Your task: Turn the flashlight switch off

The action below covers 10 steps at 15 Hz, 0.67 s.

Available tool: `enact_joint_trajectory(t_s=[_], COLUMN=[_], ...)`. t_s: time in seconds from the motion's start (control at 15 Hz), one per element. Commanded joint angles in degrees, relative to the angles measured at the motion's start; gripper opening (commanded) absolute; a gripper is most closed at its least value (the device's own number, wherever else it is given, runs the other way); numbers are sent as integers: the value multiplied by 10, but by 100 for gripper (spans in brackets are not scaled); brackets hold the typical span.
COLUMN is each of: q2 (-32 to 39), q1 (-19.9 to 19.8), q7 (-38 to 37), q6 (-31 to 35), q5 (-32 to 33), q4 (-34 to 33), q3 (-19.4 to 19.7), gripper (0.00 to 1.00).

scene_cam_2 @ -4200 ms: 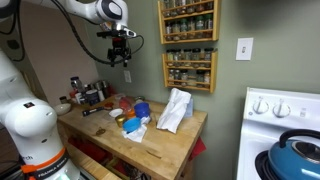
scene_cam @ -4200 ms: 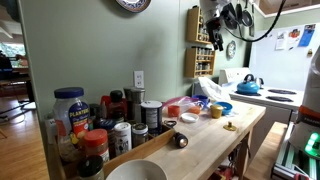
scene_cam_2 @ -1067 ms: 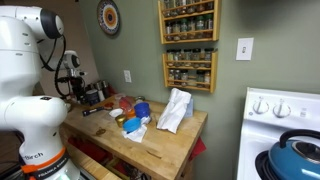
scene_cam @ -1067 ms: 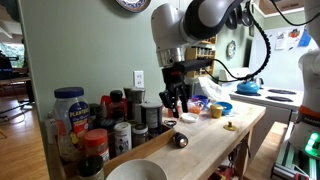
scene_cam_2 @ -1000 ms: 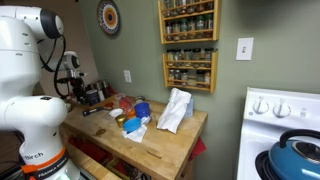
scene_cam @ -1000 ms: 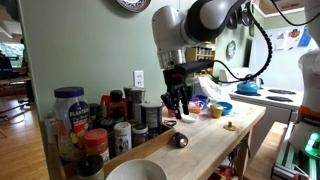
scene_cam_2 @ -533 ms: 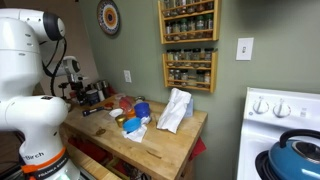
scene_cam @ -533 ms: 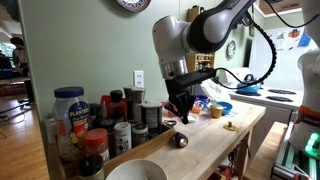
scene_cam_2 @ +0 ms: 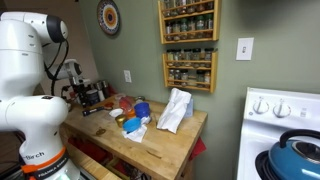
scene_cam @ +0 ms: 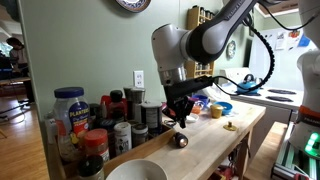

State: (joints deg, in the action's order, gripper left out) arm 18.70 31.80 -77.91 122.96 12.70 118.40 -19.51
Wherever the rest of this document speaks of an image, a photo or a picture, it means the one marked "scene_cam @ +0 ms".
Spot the brass round object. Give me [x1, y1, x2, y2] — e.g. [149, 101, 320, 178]
[223, 122, 237, 131]

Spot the orange lid spice jar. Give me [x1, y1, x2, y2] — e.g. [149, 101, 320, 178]
[84, 129, 110, 162]

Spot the small glass spice jar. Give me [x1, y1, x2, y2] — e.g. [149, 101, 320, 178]
[132, 123, 148, 147]

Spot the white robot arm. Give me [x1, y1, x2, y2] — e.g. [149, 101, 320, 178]
[151, 0, 320, 158]

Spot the wooden spice rack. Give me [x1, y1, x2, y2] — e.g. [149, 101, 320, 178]
[187, 5, 215, 30]
[184, 61, 214, 78]

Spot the white wall outlet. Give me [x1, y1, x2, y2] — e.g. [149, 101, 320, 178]
[133, 71, 144, 88]

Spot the lower wooden spice rack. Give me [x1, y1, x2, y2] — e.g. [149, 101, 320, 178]
[184, 61, 214, 78]

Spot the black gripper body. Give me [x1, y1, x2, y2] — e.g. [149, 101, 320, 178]
[165, 76, 214, 110]

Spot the wooden tray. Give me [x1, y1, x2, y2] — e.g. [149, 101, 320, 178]
[47, 125, 176, 180]

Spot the white refrigerator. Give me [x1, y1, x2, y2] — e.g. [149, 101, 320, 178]
[249, 28, 317, 91]

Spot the blue cup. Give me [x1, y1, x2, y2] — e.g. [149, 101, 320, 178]
[193, 94, 210, 107]

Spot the white spice shaker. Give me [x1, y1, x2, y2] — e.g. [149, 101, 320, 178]
[114, 122, 132, 156]

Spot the small black flashlight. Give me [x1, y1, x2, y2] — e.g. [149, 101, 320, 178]
[174, 132, 188, 148]

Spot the decorative wall plate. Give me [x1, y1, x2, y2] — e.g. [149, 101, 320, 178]
[115, 0, 151, 13]

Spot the yellow small cup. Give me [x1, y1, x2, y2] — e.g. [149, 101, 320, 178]
[210, 104, 223, 119]

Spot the Planters peanut jar blue lid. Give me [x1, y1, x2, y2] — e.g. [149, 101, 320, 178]
[53, 87, 90, 162]

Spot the dark sauce bottle black cap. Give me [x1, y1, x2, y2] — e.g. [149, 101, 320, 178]
[108, 90, 125, 122]

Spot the blue tea kettle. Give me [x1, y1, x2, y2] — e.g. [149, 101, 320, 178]
[237, 74, 259, 94]

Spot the white bowl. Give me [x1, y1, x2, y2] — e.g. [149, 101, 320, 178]
[105, 159, 168, 180]

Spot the blue round lid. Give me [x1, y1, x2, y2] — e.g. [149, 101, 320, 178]
[215, 101, 233, 115]

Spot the black lid jar front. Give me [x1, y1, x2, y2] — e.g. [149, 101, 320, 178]
[77, 155, 104, 180]

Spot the steel pepper grinder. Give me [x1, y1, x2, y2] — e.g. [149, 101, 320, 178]
[124, 86, 145, 122]

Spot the white electric stove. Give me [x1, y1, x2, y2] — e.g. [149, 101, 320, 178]
[218, 67, 305, 161]

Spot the upper wooden spice rack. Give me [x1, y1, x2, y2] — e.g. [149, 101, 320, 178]
[187, 5, 215, 30]

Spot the black white cylindrical canister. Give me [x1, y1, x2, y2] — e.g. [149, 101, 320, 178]
[141, 101, 162, 136]

